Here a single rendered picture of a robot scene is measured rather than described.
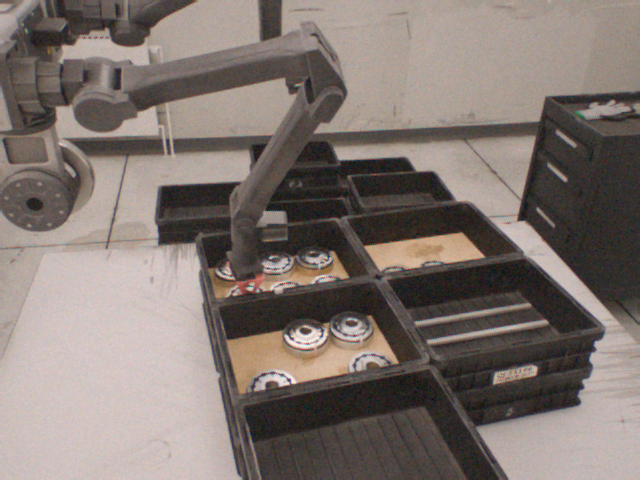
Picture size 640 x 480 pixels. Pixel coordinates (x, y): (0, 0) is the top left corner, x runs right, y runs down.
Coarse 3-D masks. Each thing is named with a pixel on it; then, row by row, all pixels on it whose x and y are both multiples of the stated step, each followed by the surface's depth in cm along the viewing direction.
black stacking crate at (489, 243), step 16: (448, 208) 181; (464, 208) 182; (352, 224) 174; (368, 224) 176; (384, 224) 177; (400, 224) 179; (416, 224) 180; (432, 224) 182; (448, 224) 184; (464, 224) 185; (480, 224) 176; (368, 240) 179; (384, 240) 180; (400, 240) 182; (480, 240) 177; (496, 240) 169
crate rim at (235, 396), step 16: (320, 288) 144; (336, 288) 145; (384, 288) 145; (224, 304) 139; (400, 320) 135; (224, 336) 130; (224, 352) 126; (224, 368) 124; (384, 368) 122; (400, 368) 123; (304, 384) 118; (320, 384) 119; (240, 400) 115
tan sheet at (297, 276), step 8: (336, 256) 174; (336, 264) 171; (296, 272) 167; (336, 272) 168; (344, 272) 168; (288, 280) 164; (296, 280) 164; (304, 280) 164; (312, 280) 164; (216, 288) 161; (224, 288) 161; (264, 288) 161; (216, 296) 158; (224, 296) 158
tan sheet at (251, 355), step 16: (256, 336) 145; (272, 336) 145; (240, 352) 140; (256, 352) 140; (272, 352) 140; (336, 352) 141; (352, 352) 141; (384, 352) 141; (240, 368) 136; (256, 368) 136; (272, 368) 136; (288, 368) 136; (304, 368) 136; (320, 368) 136; (336, 368) 136; (240, 384) 132
